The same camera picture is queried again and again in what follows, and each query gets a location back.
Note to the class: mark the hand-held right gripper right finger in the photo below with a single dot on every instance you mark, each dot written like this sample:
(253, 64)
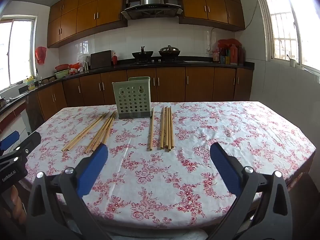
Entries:
(225, 172)

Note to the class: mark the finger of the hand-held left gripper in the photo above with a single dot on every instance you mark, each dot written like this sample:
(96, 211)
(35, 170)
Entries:
(30, 142)
(10, 138)

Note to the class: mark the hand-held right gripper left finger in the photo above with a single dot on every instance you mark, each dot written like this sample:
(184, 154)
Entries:
(92, 170)

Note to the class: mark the green perforated utensil holder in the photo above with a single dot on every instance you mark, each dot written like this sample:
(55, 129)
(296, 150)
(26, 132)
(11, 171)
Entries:
(130, 100)

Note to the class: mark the person's left hand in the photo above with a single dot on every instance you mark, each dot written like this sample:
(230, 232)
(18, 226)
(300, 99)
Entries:
(17, 202)

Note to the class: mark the yellow detergent bottle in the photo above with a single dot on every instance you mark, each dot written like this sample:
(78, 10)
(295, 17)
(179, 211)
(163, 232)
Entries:
(30, 83)

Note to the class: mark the red floral white tablecloth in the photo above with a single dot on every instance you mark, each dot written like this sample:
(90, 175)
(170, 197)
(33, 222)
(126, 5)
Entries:
(155, 180)

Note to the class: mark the metal faucet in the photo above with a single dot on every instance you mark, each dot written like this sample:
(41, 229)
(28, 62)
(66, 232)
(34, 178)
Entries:
(37, 77)

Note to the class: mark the green basin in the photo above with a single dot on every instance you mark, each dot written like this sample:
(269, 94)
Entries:
(61, 74)

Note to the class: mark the red basin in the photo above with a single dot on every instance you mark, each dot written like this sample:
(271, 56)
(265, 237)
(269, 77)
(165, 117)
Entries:
(62, 67)

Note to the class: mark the red and white bag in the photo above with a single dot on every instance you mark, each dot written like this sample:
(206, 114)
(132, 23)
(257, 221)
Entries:
(75, 68)

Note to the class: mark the red plastic bag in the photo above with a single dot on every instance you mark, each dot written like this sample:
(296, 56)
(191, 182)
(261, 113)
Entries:
(40, 55)

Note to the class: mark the brown wooden lower cabinets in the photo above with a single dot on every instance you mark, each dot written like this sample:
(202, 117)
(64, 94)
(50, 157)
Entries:
(197, 85)

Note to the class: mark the brown wooden cabinets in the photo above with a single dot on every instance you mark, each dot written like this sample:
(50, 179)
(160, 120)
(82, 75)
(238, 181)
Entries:
(197, 85)
(87, 15)

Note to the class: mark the steel cup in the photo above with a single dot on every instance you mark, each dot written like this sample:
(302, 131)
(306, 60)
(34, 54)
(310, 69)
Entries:
(86, 66)

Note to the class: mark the white plastic bag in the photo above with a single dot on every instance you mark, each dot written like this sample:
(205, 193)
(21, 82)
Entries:
(82, 58)

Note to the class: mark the dark cutting board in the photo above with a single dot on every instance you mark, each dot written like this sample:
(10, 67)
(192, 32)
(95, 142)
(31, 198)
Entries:
(100, 60)

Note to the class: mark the black kitchen countertop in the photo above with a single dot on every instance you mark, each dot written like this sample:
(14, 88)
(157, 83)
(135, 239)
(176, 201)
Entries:
(123, 63)

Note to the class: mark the colourful condiment box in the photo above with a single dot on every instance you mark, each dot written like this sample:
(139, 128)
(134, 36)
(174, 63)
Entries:
(225, 60)

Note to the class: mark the red bottle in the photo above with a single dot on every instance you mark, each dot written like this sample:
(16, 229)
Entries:
(115, 59)

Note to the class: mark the small condiment bottle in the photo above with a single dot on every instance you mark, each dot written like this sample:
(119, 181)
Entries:
(216, 57)

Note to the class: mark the dark sauce bottle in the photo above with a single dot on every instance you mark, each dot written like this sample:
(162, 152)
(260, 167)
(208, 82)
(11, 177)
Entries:
(240, 56)

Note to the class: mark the orange oil bottle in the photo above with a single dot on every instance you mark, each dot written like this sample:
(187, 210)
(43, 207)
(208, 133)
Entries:
(233, 55)

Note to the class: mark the black open wok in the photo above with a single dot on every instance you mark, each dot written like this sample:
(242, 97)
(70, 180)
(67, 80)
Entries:
(142, 55)

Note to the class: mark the black gas stove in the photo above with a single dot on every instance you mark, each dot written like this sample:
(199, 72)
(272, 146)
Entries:
(160, 61)

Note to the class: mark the white cup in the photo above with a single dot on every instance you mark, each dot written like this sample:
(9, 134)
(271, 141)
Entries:
(292, 63)

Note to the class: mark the red bag over condiments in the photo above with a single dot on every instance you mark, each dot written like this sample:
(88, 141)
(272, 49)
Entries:
(228, 42)

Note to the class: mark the black wok with lid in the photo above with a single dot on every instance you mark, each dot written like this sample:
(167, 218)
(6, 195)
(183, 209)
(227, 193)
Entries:
(169, 52)

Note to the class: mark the brown wooden upper cabinets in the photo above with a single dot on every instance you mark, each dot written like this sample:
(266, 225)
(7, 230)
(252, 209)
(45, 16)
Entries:
(87, 15)

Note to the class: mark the window with metal bars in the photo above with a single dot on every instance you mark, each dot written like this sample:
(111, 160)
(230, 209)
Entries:
(282, 25)

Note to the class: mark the steel range hood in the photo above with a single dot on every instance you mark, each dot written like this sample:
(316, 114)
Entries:
(151, 7)

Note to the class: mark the window with white frame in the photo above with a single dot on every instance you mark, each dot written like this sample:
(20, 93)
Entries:
(17, 52)

